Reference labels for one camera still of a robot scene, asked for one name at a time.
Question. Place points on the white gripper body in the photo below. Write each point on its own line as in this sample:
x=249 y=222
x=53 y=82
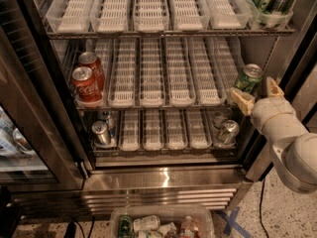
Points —
x=267 y=111

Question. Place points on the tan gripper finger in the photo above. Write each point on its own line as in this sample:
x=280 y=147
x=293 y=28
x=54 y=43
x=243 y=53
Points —
x=244 y=100
x=272 y=88

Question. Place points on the top shelf tray three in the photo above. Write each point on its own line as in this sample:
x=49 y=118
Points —
x=150 y=15

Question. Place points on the top shelf tray four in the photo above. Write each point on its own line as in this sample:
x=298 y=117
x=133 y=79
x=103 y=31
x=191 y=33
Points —
x=189 y=15

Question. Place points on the rear silver can bottom right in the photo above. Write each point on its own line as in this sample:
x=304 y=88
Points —
x=221 y=115

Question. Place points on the middle shelf tray four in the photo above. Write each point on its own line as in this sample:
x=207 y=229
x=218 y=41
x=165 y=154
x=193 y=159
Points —
x=180 y=84

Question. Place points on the top shelf tray two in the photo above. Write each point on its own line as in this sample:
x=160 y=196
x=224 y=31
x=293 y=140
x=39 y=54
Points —
x=110 y=16

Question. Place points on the silver can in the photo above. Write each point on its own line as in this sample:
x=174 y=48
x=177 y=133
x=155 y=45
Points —
x=100 y=130
x=221 y=115

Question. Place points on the top shelf tray one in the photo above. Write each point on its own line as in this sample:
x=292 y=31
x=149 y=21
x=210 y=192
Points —
x=69 y=16

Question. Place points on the front red cola can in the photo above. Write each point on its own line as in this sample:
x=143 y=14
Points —
x=86 y=85

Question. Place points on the middle shelf tray one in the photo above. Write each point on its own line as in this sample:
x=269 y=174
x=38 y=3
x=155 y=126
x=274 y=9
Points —
x=103 y=48

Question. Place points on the stainless steel fridge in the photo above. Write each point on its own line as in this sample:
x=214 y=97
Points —
x=218 y=179

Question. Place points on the glass fridge door left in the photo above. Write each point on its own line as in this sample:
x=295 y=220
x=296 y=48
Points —
x=35 y=96

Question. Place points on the top shelf tray six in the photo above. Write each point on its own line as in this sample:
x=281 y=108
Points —
x=266 y=20

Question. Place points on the bottom shelf tray six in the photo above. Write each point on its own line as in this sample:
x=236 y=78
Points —
x=214 y=132

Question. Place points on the middle shelf tray six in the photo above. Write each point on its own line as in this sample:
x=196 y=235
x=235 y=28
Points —
x=227 y=55

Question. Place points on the top shelf tray five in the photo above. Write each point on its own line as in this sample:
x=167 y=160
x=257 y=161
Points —
x=228 y=14

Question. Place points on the front silver can bottom left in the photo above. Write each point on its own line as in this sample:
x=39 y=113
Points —
x=100 y=130

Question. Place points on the bottom shelf tray three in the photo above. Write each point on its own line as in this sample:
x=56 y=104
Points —
x=152 y=131

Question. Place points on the bottom shelf tray five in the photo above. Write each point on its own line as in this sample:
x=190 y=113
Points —
x=198 y=130

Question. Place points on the middle shelf tray two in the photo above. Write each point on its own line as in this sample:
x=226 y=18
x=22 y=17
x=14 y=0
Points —
x=122 y=82

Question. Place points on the red bottle in bin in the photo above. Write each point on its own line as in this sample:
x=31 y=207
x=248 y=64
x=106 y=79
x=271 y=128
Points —
x=188 y=228

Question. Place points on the middle shelf tray five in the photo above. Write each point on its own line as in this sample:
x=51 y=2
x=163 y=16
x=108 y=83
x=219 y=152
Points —
x=208 y=82

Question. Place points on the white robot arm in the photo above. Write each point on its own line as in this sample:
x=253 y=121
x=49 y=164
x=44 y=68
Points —
x=292 y=147

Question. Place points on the white bottle in bin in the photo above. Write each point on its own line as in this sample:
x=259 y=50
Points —
x=147 y=223

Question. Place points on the clear plastic bin on floor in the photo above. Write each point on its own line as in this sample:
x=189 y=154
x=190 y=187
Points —
x=166 y=214

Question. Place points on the red cola can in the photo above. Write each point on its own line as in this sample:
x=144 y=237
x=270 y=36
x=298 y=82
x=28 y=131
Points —
x=86 y=85
x=93 y=61

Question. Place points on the shelf tray six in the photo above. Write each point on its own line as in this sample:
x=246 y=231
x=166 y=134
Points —
x=266 y=20
x=227 y=55
x=214 y=132

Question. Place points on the rear blue can bottom left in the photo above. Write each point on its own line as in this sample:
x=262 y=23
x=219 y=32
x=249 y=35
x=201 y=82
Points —
x=108 y=118

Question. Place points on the bottom shelf tray two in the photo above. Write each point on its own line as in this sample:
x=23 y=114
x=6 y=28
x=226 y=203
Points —
x=130 y=131

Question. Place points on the shelf tray five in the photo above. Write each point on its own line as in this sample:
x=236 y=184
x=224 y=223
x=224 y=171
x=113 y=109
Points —
x=208 y=82
x=228 y=14
x=198 y=130

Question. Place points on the shelf tray three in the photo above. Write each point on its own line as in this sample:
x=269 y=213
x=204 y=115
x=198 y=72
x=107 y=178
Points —
x=151 y=74
x=152 y=131
x=150 y=15

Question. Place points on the bottom shelf tray one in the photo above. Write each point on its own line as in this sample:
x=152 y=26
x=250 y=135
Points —
x=112 y=144

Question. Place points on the green soda can shelf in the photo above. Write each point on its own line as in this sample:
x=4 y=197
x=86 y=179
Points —
x=249 y=78

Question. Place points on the shelf tray four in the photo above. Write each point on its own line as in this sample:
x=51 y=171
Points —
x=189 y=15
x=175 y=130
x=180 y=84

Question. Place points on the green can in bin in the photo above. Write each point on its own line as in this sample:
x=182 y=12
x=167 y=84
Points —
x=125 y=227

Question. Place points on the front silver-green can bottom right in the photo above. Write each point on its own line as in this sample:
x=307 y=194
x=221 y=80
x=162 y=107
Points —
x=228 y=132

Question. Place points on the shelf tray one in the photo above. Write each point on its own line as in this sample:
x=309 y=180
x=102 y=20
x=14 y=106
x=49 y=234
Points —
x=112 y=144
x=69 y=16
x=103 y=48

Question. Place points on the rear red cola can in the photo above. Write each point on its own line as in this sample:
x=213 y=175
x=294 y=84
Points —
x=93 y=61

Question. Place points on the shelf tray two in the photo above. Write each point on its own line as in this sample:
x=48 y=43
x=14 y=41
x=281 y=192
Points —
x=130 y=131
x=110 y=16
x=122 y=82

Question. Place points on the bottom shelf tray four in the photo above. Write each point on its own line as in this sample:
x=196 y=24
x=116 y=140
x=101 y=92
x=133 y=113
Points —
x=175 y=130

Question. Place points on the middle shelf tray three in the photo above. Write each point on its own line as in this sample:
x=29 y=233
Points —
x=151 y=74

